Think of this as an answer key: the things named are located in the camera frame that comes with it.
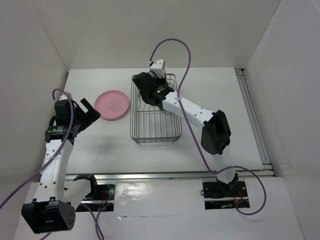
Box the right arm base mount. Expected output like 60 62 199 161
200 181 250 210

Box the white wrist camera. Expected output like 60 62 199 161
149 59 167 79
57 92 73 101

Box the pink plastic plate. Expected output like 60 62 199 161
94 90 130 120

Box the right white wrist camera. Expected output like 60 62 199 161
149 59 167 79

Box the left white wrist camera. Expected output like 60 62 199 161
57 92 73 101

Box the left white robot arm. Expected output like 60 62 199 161
21 97 101 234

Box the aluminium side rail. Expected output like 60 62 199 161
234 68 275 177

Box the metal wire dish rack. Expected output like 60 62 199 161
130 71 183 145

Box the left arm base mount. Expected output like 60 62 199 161
73 174 115 212

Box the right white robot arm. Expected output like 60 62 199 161
132 72 238 196

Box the aluminium front rail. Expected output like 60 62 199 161
64 169 275 183

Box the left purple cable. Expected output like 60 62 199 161
0 88 115 240

